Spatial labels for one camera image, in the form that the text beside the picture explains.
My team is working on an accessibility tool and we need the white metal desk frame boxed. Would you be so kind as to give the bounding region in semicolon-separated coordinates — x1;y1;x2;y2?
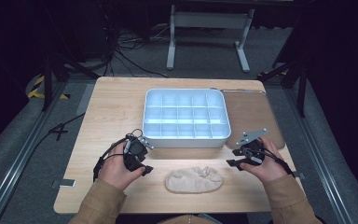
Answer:
165;4;256;74

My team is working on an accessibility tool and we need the black tripod stand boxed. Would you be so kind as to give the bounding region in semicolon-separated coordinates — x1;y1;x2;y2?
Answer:
40;50;101;113
256;57;310;119

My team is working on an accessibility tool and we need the grey metal floor rail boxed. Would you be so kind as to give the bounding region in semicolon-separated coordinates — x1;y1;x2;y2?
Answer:
0;81;68;224
283;88;357;224

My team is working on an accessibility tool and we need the person's right hand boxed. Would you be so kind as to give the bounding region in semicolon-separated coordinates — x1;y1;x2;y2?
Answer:
239;136;289;185

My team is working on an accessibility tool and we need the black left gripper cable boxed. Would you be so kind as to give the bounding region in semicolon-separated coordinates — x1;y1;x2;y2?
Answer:
92;128;145;183

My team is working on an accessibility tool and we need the beige sock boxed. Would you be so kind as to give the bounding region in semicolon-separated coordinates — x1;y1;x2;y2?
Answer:
164;165;224;194

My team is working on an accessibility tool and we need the white compartment organizer box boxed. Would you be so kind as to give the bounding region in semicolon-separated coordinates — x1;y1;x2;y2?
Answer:
142;88;232;149

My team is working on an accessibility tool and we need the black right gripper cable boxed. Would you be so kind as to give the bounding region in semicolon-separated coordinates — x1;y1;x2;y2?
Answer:
255;146;296;179

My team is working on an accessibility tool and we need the person's left hand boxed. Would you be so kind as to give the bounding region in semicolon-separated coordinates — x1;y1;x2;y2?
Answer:
97;145;147;191

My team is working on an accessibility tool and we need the tangle of black floor cables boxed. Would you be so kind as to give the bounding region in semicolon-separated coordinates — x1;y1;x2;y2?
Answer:
101;21;171;79

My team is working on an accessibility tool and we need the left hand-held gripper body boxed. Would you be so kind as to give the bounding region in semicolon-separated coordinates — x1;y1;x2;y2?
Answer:
122;133;155;173

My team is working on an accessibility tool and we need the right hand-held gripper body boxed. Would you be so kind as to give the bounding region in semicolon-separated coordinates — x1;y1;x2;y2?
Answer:
233;128;269;166

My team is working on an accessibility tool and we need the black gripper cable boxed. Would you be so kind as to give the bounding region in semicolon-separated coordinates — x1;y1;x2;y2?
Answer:
92;128;145;183
255;146;296;179

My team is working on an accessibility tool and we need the black floor cable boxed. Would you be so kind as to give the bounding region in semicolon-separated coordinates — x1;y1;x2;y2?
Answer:
20;112;87;164

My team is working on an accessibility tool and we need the yellow black hazard tape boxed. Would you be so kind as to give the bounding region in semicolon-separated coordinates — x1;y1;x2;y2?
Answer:
27;74;72;101

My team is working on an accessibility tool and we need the person's tan jacket torso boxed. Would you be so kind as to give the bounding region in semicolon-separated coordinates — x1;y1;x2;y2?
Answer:
157;213;227;224

